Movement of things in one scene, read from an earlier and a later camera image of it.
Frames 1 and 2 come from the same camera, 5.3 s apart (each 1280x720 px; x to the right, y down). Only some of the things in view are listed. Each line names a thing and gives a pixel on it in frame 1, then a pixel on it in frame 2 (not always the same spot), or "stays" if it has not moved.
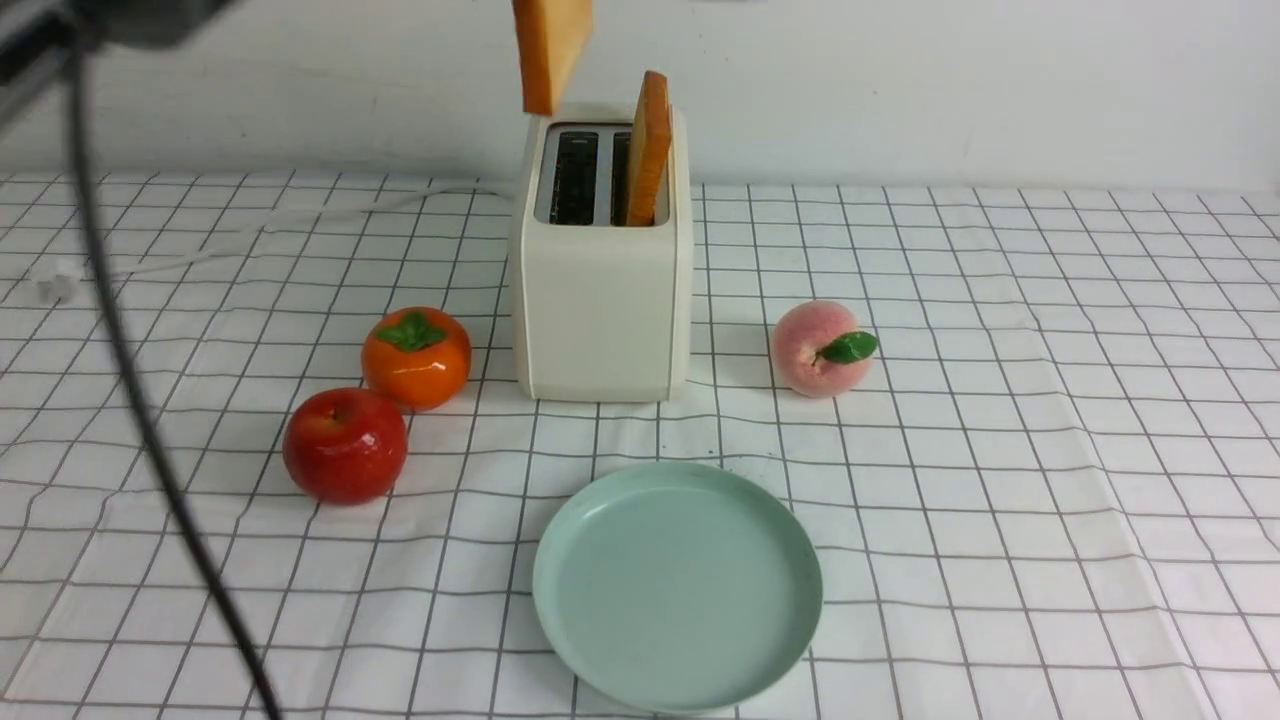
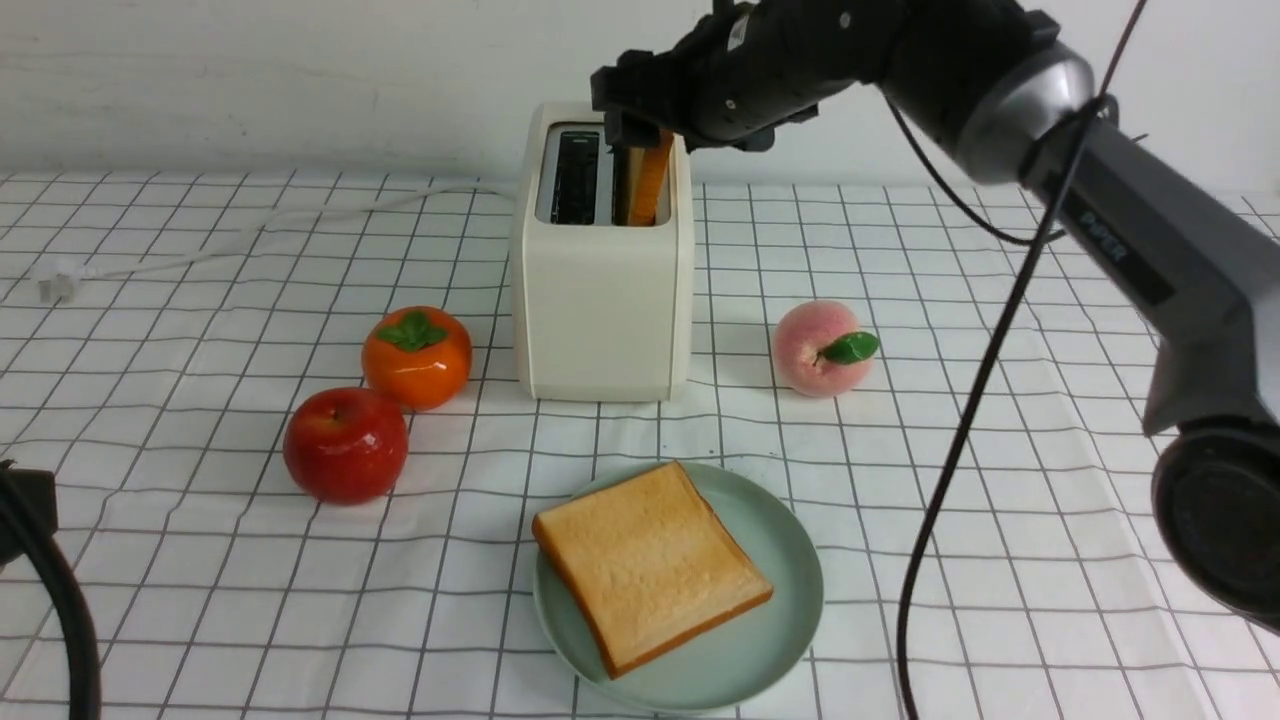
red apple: [344, 446] stays
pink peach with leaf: [819, 351] stays
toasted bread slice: [552, 36] → [649, 564]
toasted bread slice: [651, 147] stays
